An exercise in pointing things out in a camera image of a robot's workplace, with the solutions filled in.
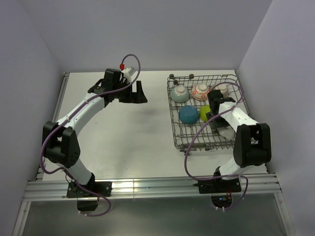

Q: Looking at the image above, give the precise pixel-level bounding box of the grey wire dish rack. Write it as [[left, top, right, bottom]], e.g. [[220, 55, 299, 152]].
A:
[[167, 73, 242, 152]]

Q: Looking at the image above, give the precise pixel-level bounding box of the blue ceramic bowl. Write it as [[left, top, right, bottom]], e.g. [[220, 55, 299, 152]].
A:
[[178, 105, 199, 124]]

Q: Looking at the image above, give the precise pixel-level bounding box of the orange floral patterned bowl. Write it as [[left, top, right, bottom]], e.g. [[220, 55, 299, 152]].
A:
[[191, 84, 210, 101]]

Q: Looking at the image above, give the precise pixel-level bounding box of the aluminium frame rail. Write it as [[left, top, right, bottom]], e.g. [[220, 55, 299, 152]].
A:
[[22, 174, 281, 202]]

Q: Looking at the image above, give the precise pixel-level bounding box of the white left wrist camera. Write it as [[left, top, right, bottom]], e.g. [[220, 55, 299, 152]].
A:
[[120, 63, 136, 82]]

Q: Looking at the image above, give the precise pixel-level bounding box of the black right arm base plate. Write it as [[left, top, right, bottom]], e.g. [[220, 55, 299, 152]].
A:
[[194, 178, 242, 194]]

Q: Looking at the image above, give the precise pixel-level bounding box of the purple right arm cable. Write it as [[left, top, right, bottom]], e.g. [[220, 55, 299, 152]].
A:
[[184, 83, 249, 211]]

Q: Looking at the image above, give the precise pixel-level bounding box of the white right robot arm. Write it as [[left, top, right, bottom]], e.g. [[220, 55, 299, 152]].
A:
[[206, 89, 272, 192]]

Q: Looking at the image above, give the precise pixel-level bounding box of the pale green ceramic bowl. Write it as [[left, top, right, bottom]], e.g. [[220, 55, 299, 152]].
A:
[[170, 85, 189, 103]]

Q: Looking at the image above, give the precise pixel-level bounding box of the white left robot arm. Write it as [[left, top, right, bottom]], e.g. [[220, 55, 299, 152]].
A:
[[40, 67, 148, 196]]

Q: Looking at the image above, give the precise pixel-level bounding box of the brown patterned ceramic bowl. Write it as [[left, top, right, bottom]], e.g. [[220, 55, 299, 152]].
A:
[[214, 84, 229, 97]]

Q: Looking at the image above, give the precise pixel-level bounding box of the white square bowl green outside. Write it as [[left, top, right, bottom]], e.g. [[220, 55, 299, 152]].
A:
[[199, 105, 211, 122]]

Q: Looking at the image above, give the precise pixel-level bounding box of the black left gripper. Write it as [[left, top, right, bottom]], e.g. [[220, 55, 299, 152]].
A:
[[113, 81, 147, 104]]

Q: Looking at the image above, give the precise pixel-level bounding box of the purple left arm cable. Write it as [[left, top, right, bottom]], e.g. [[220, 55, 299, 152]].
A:
[[40, 54, 141, 217]]

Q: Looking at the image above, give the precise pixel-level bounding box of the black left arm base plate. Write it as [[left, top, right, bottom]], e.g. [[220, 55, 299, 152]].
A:
[[66, 181, 112, 198]]

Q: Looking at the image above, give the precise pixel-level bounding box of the small flower shaped patterned dish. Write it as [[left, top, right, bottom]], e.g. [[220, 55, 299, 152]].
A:
[[218, 127, 235, 140]]

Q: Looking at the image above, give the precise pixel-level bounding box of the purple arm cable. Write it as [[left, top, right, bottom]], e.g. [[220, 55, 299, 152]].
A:
[[40, 54, 141, 217], [184, 83, 249, 211]]

